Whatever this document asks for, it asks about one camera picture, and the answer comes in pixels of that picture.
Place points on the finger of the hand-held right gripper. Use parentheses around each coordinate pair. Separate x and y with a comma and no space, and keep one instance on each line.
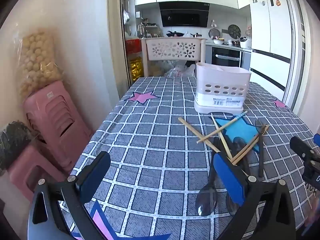
(301,146)
(317,142)

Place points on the white rice cooker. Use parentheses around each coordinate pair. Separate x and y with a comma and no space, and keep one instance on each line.
(245,43)

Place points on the round multi-hole hanging pan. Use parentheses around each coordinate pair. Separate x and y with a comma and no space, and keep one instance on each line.
(234,30)

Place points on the red carton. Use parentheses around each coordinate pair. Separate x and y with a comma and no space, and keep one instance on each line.
(133,47)

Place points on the black wok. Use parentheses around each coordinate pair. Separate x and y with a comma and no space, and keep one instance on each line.
(175,33)

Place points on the white perforated utensil holder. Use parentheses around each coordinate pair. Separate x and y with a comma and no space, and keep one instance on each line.
(220,80)

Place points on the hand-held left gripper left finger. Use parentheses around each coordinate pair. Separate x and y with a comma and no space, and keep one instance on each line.
(93,180)

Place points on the bamboo chopstick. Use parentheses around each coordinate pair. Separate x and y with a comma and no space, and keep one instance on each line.
(250,143)
(225,143)
(192,130)
(246,153)

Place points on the clear bag of puffed snacks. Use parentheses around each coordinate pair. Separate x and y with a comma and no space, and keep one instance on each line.
(37,62)

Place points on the pink plastic stool stack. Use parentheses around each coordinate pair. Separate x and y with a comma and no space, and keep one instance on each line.
(57,120)

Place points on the white refrigerator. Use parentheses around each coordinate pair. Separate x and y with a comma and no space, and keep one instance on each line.
(270,35)

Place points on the dark plastic bag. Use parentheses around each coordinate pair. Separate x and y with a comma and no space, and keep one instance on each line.
(13,142)

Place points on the clear crumpled plastic bags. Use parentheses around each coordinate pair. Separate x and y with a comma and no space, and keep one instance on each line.
(178,71)

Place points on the black built-in oven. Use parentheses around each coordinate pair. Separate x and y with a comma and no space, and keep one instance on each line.
(226,57)

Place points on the grey checked tablecloth with stars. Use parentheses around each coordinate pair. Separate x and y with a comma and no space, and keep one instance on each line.
(150,142)

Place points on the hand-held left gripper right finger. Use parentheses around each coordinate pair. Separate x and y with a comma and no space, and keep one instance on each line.
(230,177)

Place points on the chopstick with blue patterned end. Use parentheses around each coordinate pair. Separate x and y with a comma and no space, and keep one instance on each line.
(225,125)

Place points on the black range hood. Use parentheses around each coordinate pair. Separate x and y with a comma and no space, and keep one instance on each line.
(183,15)

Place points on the gold bottle pack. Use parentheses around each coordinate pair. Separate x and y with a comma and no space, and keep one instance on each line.
(135,70)

